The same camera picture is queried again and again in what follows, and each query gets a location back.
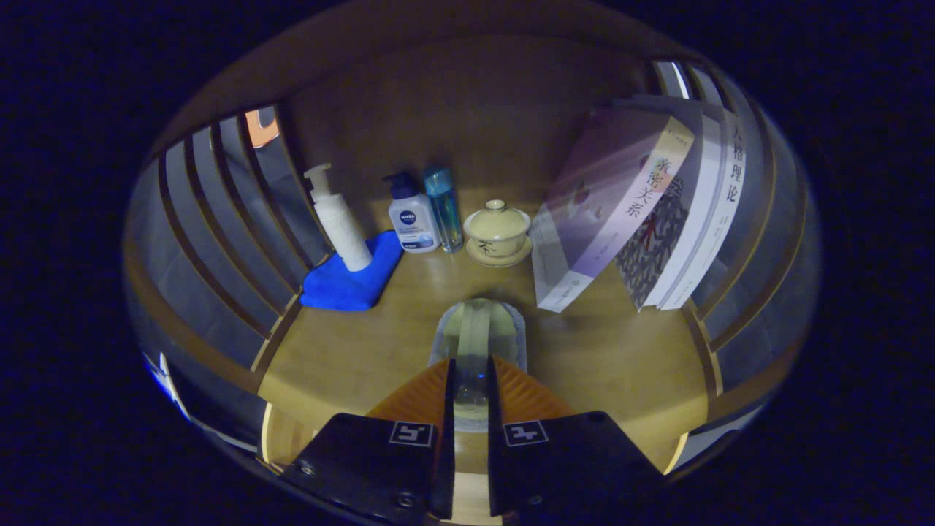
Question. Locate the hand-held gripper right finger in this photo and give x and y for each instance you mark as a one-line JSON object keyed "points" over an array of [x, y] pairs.
{"points": [[577, 460]]}

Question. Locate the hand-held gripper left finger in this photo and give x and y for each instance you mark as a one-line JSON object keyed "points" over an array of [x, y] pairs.
{"points": [[365, 467]]}

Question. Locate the wooden countertop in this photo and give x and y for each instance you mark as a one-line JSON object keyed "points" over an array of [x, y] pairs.
{"points": [[350, 358]]}

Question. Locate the wooden cabinet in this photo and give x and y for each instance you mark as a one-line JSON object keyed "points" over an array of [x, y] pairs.
{"points": [[475, 109]]}

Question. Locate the blue cloth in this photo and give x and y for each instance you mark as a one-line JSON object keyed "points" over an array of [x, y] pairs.
{"points": [[343, 288]]}

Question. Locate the patterned cover book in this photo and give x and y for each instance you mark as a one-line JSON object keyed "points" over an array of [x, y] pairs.
{"points": [[650, 248]]}

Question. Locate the white pump bottle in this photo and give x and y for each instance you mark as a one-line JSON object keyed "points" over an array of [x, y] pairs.
{"points": [[343, 226]]}

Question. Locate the cream lidded teacup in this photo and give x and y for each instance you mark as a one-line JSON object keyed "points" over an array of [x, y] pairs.
{"points": [[498, 230]]}

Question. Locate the pale purple book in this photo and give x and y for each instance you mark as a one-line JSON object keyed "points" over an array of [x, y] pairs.
{"points": [[592, 212]]}

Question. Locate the white lotion bottle blue cap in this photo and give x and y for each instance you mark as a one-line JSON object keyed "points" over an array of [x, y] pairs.
{"points": [[413, 223]]}

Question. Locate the teal slim bottle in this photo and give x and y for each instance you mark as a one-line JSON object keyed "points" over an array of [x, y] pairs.
{"points": [[445, 212]]}

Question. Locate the white book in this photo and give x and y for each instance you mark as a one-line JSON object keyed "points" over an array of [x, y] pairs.
{"points": [[730, 175]]}

